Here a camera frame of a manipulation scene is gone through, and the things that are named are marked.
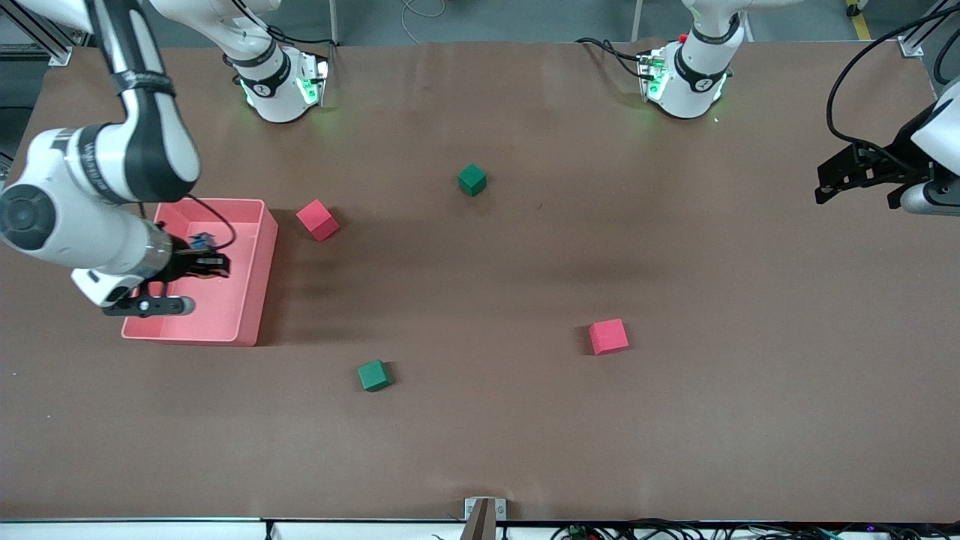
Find pink plastic bin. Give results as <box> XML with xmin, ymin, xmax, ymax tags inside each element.
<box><xmin>121</xmin><ymin>198</ymin><xmax>278</xmax><ymax>347</ymax></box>

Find red cube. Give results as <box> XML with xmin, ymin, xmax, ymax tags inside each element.
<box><xmin>295</xmin><ymin>199</ymin><xmax>340</xmax><ymax>242</ymax></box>
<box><xmin>588</xmin><ymin>318</ymin><xmax>630</xmax><ymax>356</ymax></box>

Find green cube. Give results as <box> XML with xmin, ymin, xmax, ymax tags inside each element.
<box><xmin>357</xmin><ymin>359</ymin><xmax>392</xmax><ymax>392</ymax></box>
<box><xmin>457</xmin><ymin>163</ymin><xmax>488</xmax><ymax>197</ymax></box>

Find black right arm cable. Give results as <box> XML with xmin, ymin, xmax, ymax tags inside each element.
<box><xmin>186</xmin><ymin>195</ymin><xmax>238</xmax><ymax>254</ymax></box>

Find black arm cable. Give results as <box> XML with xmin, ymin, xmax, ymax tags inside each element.
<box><xmin>825</xmin><ymin>6</ymin><xmax>960</xmax><ymax>160</ymax></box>
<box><xmin>186</xmin><ymin>195</ymin><xmax>238</xmax><ymax>254</ymax></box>

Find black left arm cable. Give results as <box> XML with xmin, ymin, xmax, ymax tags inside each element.
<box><xmin>825</xmin><ymin>6</ymin><xmax>960</xmax><ymax>160</ymax></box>

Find aluminium frame profile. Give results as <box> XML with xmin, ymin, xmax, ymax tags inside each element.
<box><xmin>896</xmin><ymin>0</ymin><xmax>960</xmax><ymax>58</ymax></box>
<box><xmin>0</xmin><ymin>0</ymin><xmax>74</xmax><ymax>67</ymax></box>

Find black base cable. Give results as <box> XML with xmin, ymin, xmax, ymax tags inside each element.
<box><xmin>262</xmin><ymin>22</ymin><xmax>336</xmax><ymax>47</ymax></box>
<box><xmin>575</xmin><ymin>36</ymin><xmax>647</xmax><ymax>80</ymax></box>

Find white floor cable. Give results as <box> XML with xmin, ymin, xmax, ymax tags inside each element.
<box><xmin>400</xmin><ymin>0</ymin><xmax>449</xmax><ymax>44</ymax></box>

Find metal table bracket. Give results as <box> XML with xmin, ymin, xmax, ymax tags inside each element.
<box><xmin>463</xmin><ymin>497</ymin><xmax>507</xmax><ymax>540</ymax></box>

